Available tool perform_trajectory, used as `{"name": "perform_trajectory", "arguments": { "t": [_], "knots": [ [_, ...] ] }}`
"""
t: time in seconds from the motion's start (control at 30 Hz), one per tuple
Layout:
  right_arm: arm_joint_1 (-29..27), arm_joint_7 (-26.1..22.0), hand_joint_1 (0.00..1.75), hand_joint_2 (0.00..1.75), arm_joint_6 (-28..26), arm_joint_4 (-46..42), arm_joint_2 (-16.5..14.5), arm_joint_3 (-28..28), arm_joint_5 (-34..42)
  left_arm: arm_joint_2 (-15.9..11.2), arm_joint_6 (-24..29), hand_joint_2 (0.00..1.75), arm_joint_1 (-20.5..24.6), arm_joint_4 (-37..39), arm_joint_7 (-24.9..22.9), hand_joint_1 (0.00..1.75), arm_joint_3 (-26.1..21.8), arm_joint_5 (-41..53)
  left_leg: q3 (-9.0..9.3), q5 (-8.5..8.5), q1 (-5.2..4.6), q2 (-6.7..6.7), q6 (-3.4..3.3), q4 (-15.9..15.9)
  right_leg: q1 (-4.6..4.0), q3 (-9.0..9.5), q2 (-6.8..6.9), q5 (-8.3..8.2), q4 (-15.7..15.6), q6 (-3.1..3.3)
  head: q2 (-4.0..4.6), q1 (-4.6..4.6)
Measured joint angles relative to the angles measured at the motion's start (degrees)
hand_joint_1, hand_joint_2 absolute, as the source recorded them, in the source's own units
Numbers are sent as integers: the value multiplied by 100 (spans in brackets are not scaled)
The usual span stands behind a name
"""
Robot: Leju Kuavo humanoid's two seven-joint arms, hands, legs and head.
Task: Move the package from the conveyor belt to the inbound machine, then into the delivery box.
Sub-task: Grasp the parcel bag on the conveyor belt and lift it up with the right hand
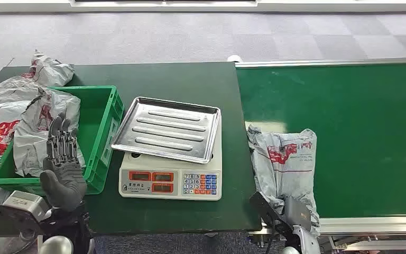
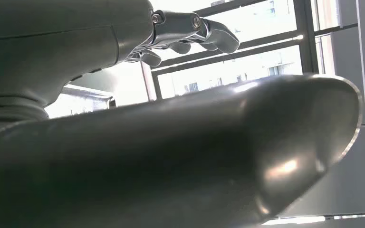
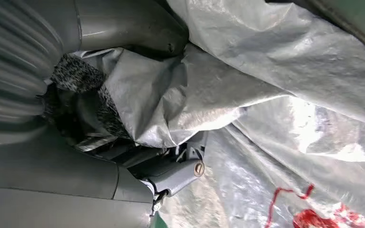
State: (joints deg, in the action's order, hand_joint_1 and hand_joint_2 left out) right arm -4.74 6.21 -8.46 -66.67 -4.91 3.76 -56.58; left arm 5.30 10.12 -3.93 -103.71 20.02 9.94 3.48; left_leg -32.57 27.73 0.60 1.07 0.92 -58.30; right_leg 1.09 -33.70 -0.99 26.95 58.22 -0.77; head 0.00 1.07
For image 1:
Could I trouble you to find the white electronic scale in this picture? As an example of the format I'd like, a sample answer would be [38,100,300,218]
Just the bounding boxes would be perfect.
[118,115,223,202]

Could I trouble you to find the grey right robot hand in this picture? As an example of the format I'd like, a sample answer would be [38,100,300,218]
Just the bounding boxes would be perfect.
[281,195,312,232]

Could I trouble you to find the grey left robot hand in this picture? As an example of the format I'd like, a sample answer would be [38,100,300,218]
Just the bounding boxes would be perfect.
[39,112,88,213]

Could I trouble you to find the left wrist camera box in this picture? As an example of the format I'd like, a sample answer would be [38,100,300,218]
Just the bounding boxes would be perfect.
[0,190,51,223]

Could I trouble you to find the grey mailer package red print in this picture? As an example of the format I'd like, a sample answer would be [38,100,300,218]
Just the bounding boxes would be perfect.
[0,50,75,105]

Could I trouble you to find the green conveyor belt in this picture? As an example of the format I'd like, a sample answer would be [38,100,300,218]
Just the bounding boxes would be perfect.
[234,57,406,254]

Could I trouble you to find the green plastic crate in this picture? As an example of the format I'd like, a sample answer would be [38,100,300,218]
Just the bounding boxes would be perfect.
[0,85,125,196]

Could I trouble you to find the steel scale tray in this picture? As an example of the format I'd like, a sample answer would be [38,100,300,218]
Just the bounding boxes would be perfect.
[110,96,222,165]

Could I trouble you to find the round metal stand base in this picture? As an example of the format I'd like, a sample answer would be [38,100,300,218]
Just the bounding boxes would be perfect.
[0,233,39,254]

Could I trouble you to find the grey mailer package red stripe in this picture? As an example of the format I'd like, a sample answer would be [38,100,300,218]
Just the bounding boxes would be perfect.
[246,125,321,236]

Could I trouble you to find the crumpled grey mailer package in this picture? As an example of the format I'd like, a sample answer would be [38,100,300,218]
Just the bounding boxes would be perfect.
[13,87,86,178]

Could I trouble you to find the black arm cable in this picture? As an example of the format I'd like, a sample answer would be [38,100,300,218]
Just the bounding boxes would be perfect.
[264,224,281,254]

